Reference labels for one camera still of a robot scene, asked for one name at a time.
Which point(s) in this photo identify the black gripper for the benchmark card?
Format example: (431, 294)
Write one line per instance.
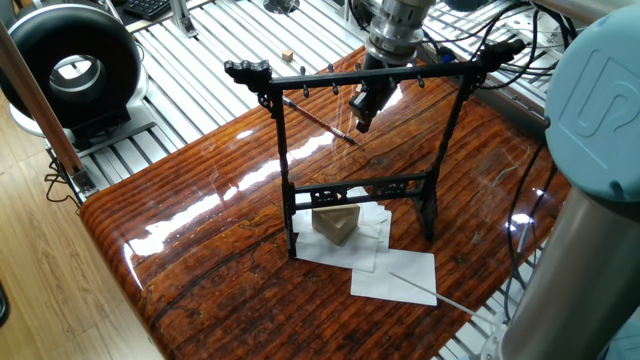
(384, 68)

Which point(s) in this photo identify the black round duct fan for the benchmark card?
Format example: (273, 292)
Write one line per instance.
(30, 50)

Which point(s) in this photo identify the large wooden block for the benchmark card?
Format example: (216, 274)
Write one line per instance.
(336, 222)

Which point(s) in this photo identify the white paper sheet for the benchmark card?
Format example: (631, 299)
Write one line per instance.
(305, 240)
(378, 225)
(400, 278)

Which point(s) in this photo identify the black metal pen rack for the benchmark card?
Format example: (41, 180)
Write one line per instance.
(355, 188)

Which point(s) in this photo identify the thin calligraphy brush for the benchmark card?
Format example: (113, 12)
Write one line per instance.
(320, 122)

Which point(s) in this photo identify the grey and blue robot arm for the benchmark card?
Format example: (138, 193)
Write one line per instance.
(590, 150)

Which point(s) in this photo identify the black keyboard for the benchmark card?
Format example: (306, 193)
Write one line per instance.
(150, 8)

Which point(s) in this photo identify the brown wooden pole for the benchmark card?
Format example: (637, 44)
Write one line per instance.
(40, 100)

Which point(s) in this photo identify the tiny yellow cube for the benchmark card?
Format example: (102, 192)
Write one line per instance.
(287, 53)

